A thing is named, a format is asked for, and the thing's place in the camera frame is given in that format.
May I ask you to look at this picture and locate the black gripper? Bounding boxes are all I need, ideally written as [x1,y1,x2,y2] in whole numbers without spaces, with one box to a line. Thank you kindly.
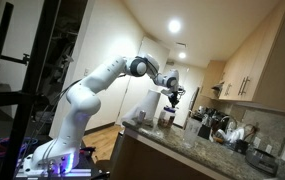
[161,86,185,105]

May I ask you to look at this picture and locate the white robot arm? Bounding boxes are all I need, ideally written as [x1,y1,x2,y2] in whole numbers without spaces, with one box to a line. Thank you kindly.
[24,54,185,173]

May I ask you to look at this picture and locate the robot base platform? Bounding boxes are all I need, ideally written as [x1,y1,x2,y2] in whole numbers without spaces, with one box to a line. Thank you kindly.
[15,147,97,180]

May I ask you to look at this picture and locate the jar with blue lid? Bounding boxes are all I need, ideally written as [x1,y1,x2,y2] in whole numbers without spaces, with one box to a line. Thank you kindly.
[158,106,175,128]

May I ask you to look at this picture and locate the white paper towel roll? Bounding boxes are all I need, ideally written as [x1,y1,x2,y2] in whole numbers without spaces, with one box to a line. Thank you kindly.
[121,90,161,124]

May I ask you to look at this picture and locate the clear plastic pitcher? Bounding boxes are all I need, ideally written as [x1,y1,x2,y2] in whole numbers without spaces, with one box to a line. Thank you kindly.
[183,118,202,148]

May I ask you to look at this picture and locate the black knife block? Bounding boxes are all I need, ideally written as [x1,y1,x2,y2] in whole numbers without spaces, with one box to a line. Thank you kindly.
[198,125,211,139]

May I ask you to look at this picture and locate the kitchen sink faucet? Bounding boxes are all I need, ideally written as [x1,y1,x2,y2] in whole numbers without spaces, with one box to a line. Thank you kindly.
[221,116,237,132]

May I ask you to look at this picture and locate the upper wooden cabinets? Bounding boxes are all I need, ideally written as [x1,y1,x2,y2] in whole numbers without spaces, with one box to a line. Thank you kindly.
[200,0,285,113]

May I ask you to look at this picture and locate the black toaster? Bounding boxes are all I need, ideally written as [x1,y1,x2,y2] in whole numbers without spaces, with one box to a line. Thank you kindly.
[245,148,278,176]

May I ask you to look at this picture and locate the black tripod stand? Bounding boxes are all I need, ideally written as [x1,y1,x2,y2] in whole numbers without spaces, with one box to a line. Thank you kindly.
[0,0,61,180]

